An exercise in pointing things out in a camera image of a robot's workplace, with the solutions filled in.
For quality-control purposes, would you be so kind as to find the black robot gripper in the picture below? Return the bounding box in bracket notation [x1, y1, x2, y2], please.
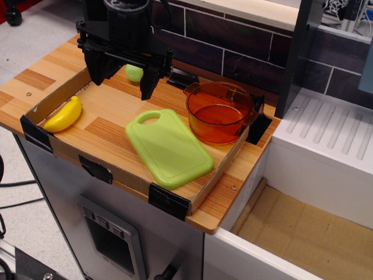
[76, 12, 174, 100]

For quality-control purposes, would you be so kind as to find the yellow toy banana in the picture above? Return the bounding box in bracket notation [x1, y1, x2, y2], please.
[44, 96, 82, 132]

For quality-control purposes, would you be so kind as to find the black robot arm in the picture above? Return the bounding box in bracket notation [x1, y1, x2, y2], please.
[76, 1, 175, 100]

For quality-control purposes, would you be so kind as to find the orange transparent pot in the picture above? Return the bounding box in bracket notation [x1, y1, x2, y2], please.
[183, 82, 259, 144]

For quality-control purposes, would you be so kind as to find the cardboard fence with black tape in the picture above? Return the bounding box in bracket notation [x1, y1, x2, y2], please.
[20, 69, 279, 230]

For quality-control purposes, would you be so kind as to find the green toy apple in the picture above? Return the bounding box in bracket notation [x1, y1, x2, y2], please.
[125, 64, 143, 82]

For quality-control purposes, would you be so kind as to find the green plastic cutting board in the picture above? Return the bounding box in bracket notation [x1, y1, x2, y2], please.
[125, 109, 214, 190]

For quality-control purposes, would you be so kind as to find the black caster wheel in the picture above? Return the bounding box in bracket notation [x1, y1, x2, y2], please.
[5, 7, 22, 26]

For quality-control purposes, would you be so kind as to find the grey toy dishwasher cabinet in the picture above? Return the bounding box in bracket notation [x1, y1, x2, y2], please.
[16, 137, 204, 279]

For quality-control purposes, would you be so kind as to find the white toy sink unit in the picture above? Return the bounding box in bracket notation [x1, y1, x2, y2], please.
[203, 89, 372, 279]

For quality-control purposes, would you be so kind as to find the black floor cable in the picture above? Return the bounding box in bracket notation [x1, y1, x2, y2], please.
[0, 154, 44, 240]

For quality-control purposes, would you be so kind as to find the dark grey vertical post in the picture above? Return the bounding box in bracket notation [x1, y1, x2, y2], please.
[275, 1, 324, 118]

